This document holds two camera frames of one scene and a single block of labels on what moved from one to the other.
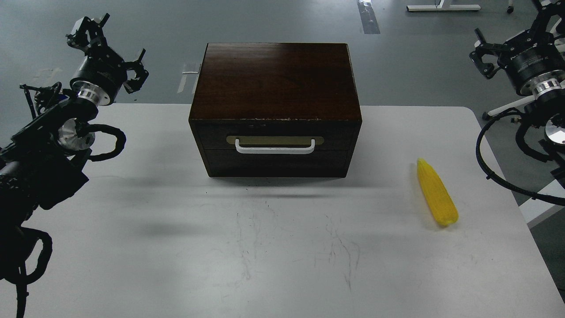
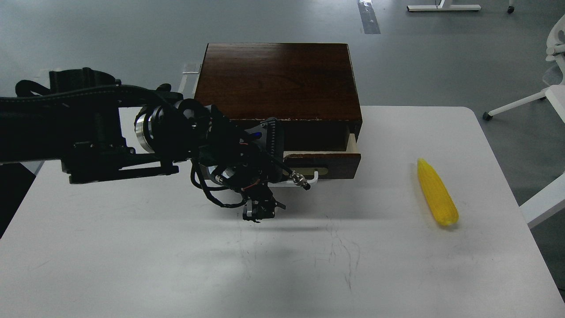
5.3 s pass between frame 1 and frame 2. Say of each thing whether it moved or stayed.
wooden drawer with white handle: moved
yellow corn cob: stayed
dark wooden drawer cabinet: stayed
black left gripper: moved
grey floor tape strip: stayed
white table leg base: stayed
